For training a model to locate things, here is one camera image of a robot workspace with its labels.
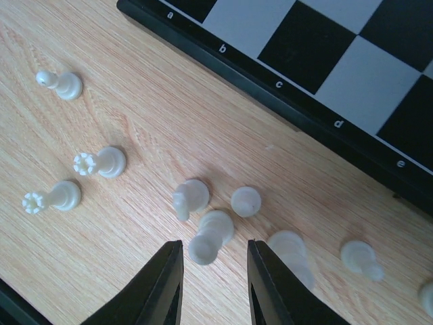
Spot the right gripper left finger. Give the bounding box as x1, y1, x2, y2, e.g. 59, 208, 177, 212
83, 240, 183, 325

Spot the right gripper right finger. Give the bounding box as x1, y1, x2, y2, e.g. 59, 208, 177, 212
247, 240, 349, 325

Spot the white king piece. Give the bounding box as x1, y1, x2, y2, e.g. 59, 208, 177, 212
267, 230, 315, 290

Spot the white queen piece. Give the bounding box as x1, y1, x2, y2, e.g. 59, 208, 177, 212
188, 210, 235, 265

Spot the white knight on table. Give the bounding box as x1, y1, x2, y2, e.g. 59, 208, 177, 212
340, 240, 385, 282
173, 179, 210, 221

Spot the white pawn on table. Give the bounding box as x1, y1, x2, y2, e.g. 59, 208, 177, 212
231, 186, 262, 218

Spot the white rook on table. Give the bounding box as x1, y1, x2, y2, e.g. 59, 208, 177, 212
22, 181, 81, 214
73, 146, 127, 178

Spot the white bishop on table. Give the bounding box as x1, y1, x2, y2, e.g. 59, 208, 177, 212
418, 281, 433, 317

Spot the white piece on table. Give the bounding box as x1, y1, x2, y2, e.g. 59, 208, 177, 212
35, 70, 83, 101

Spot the black and silver chessboard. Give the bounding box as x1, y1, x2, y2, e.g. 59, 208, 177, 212
116, 0, 432, 214

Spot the black aluminium frame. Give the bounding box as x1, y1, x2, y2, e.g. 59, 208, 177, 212
0, 280, 51, 325

